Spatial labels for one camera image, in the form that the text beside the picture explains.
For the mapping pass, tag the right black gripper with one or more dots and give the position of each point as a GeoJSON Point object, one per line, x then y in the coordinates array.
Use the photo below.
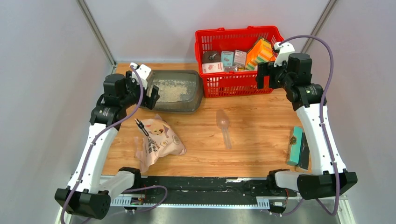
{"type": "Point", "coordinates": [267, 68]}

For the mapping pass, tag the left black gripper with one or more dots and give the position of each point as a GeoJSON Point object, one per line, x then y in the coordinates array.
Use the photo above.
{"type": "Point", "coordinates": [150, 101]}

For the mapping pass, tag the black bag clip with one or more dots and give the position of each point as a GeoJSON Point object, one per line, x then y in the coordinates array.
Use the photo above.
{"type": "Point", "coordinates": [141, 126]}

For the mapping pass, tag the pink cat litter bag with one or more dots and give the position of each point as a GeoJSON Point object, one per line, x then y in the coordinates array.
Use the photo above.
{"type": "Point", "coordinates": [161, 142]}

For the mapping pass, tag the clear plastic scoop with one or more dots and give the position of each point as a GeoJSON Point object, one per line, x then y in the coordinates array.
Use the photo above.
{"type": "Point", "coordinates": [223, 123]}

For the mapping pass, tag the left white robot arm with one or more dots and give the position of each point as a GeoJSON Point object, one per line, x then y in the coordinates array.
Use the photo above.
{"type": "Point", "coordinates": [84, 195]}

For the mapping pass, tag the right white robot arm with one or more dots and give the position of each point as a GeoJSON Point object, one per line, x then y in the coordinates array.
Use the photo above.
{"type": "Point", "coordinates": [329, 177]}

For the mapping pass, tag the grey small box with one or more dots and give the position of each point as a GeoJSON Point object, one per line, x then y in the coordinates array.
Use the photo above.
{"type": "Point", "coordinates": [239, 59]}

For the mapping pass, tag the grey litter box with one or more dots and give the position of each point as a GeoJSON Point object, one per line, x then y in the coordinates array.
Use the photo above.
{"type": "Point", "coordinates": [180, 91]}

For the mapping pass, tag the teal small box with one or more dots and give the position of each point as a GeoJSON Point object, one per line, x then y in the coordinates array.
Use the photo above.
{"type": "Point", "coordinates": [227, 58]}

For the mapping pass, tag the pink white small box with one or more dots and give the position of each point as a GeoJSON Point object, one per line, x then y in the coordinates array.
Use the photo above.
{"type": "Point", "coordinates": [212, 67]}

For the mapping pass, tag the orange sponge pack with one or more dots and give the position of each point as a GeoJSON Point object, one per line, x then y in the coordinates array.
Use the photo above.
{"type": "Point", "coordinates": [261, 52]}

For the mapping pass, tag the red plastic basket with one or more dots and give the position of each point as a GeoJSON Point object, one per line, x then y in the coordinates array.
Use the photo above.
{"type": "Point", "coordinates": [233, 81]}

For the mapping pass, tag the teal black brush block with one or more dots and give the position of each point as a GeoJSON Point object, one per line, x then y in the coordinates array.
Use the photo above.
{"type": "Point", "coordinates": [298, 151]}

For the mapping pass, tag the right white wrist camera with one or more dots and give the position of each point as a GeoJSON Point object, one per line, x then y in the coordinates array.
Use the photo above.
{"type": "Point", "coordinates": [283, 51]}

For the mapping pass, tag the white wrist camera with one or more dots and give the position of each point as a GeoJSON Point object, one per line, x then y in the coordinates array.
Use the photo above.
{"type": "Point", "coordinates": [283, 51]}
{"type": "Point", "coordinates": [140, 73]}

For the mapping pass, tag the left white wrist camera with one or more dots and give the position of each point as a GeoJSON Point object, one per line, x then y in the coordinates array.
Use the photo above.
{"type": "Point", "coordinates": [140, 73]}

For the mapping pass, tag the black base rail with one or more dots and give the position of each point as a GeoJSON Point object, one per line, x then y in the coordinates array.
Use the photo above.
{"type": "Point", "coordinates": [205, 191]}

